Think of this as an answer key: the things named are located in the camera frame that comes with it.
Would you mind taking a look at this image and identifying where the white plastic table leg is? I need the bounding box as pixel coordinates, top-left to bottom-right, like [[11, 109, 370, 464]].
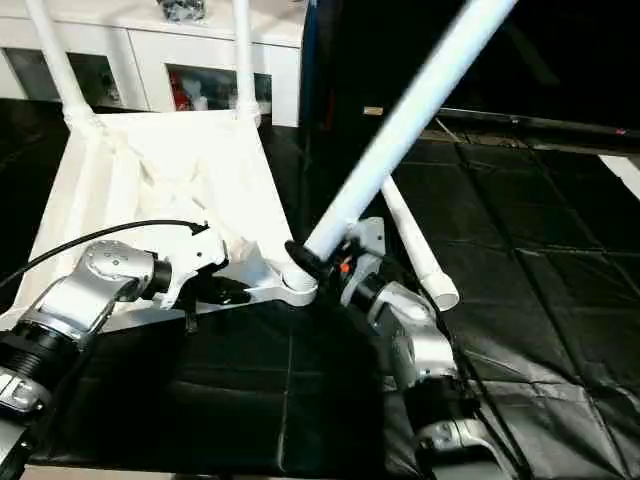
[[231, 0, 264, 125], [300, 0, 521, 265], [380, 174, 462, 312], [24, 0, 103, 129]]

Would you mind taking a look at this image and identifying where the black mat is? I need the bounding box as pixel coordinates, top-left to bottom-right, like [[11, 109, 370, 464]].
[[0, 97, 640, 477]]

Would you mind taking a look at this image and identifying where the grey object on cabinet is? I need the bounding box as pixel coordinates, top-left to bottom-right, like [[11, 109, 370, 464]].
[[157, 0, 208, 24]]

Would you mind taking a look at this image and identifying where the white flat strip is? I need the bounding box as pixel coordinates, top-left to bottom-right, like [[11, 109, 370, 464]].
[[598, 152, 640, 203]]

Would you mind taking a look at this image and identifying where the white glass-door cabinet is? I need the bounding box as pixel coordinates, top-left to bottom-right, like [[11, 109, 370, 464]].
[[0, 0, 307, 128]]

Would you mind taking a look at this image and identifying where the black cabinet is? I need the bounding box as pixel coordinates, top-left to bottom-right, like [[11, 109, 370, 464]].
[[300, 0, 640, 126]]

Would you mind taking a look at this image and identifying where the white plastic table top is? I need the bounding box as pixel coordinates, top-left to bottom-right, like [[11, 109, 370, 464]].
[[0, 108, 323, 333]]

